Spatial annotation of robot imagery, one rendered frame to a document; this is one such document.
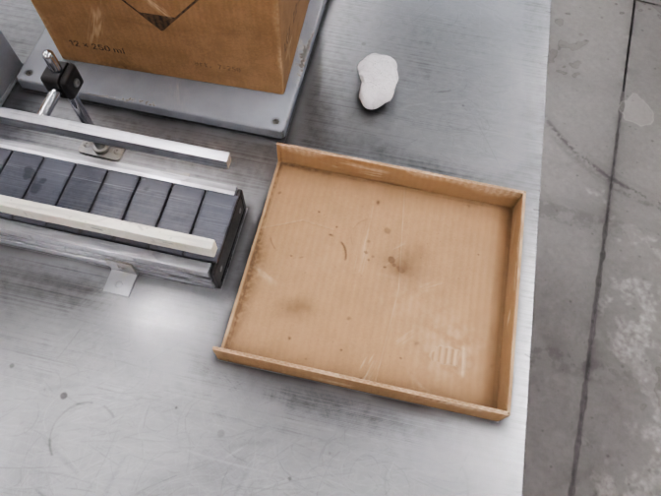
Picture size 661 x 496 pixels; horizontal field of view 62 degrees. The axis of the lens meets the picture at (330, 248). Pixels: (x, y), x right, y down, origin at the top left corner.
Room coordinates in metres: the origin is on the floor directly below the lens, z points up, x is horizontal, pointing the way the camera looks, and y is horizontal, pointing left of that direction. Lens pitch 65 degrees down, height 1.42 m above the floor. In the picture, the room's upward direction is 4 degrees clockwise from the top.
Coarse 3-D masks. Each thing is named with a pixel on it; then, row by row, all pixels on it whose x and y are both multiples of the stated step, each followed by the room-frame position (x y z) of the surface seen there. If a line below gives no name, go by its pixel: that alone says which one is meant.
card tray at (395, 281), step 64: (320, 192) 0.35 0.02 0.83; (384, 192) 0.36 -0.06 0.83; (448, 192) 0.36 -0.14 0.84; (512, 192) 0.35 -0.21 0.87; (256, 256) 0.26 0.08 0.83; (320, 256) 0.26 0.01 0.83; (384, 256) 0.27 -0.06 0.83; (448, 256) 0.28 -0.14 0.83; (512, 256) 0.28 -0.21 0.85; (256, 320) 0.18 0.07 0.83; (320, 320) 0.19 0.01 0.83; (384, 320) 0.19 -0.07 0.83; (448, 320) 0.20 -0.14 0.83; (512, 320) 0.19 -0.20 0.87; (384, 384) 0.12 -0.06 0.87; (448, 384) 0.13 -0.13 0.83
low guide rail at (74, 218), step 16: (0, 208) 0.26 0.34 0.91; (16, 208) 0.25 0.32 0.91; (32, 208) 0.26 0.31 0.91; (48, 208) 0.26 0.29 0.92; (64, 224) 0.25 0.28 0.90; (80, 224) 0.25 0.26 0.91; (96, 224) 0.24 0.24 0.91; (112, 224) 0.24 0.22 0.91; (128, 224) 0.25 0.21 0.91; (144, 240) 0.24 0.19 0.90; (160, 240) 0.23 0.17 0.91; (176, 240) 0.23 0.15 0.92; (192, 240) 0.23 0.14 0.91; (208, 240) 0.24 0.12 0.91
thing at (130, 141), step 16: (0, 112) 0.34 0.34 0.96; (16, 112) 0.34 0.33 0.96; (32, 128) 0.33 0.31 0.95; (48, 128) 0.32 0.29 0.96; (64, 128) 0.32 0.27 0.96; (80, 128) 0.33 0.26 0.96; (96, 128) 0.33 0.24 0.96; (112, 144) 0.32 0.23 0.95; (128, 144) 0.31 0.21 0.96; (144, 144) 0.31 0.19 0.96; (160, 144) 0.31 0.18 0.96; (176, 144) 0.32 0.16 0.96; (192, 160) 0.30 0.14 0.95; (208, 160) 0.30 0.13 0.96; (224, 160) 0.30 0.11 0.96
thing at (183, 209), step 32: (0, 160) 0.33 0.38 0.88; (32, 160) 0.33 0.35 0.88; (64, 160) 0.34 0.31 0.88; (0, 192) 0.29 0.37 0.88; (32, 192) 0.29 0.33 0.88; (64, 192) 0.30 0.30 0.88; (96, 192) 0.30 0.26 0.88; (128, 192) 0.30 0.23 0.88; (160, 192) 0.31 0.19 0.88; (192, 192) 0.31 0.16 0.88; (32, 224) 0.26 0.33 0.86; (160, 224) 0.27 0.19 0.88; (192, 224) 0.27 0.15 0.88; (224, 224) 0.27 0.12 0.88; (192, 256) 0.23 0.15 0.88
